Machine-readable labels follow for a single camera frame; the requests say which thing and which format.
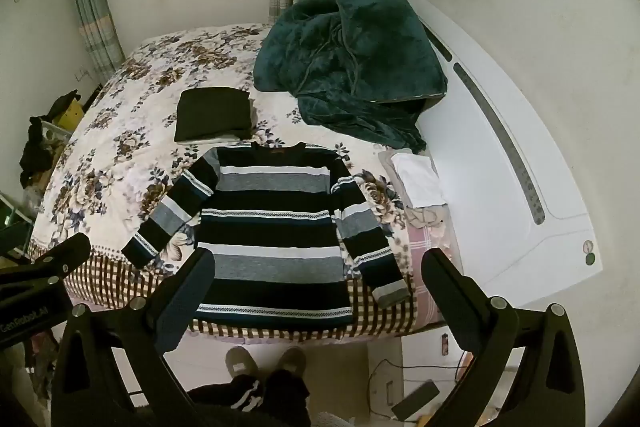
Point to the beige crumpled cloth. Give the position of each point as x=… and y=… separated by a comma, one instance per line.
x=425, y=216

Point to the black grey striped sweater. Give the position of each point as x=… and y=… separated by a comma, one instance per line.
x=270, y=217

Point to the dark green folded garment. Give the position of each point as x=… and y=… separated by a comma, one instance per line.
x=212, y=114

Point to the person's black pants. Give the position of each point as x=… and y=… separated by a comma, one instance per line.
x=280, y=399

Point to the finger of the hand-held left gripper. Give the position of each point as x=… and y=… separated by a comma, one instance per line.
x=65, y=254

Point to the yellow box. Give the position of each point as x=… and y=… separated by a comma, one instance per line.
x=70, y=116

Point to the floral bedspread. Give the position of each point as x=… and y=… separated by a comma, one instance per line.
x=125, y=107

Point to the white plastic basket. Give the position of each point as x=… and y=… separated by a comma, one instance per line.
x=50, y=130

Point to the white bed headboard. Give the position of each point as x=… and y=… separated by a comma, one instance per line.
x=475, y=187

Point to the teal plush blanket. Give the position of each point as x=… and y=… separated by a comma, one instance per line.
x=350, y=67

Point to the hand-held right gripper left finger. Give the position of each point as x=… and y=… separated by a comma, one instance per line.
x=182, y=302

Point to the grey slipper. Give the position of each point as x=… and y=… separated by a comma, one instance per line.
x=241, y=362
x=291, y=359

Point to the pink checked sheet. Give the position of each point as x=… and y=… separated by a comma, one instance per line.
x=425, y=247

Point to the pile of black clothes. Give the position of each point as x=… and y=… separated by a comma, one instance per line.
x=37, y=147

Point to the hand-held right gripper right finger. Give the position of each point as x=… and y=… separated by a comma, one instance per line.
x=447, y=302

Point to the white folded towel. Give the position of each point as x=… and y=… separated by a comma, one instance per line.
x=417, y=179

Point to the black power strip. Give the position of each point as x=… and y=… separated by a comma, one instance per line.
x=415, y=399

